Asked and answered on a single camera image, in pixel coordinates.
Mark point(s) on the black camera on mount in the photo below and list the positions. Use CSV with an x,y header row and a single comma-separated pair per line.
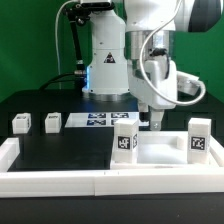
x,y
96,4

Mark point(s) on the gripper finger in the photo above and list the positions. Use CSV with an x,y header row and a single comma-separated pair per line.
x,y
156,117
143,112

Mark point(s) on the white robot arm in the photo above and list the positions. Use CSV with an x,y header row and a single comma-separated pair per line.
x,y
132,55

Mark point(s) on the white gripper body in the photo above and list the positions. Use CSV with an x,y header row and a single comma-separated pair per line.
x,y
163,76

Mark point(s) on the white marker tag sheet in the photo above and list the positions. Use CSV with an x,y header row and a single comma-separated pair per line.
x,y
97,119

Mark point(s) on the white square tabletop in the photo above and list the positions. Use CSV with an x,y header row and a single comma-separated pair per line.
x,y
165,150

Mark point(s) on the white U-shaped obstacle fence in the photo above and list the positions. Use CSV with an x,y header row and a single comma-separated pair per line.
x,y
106,183

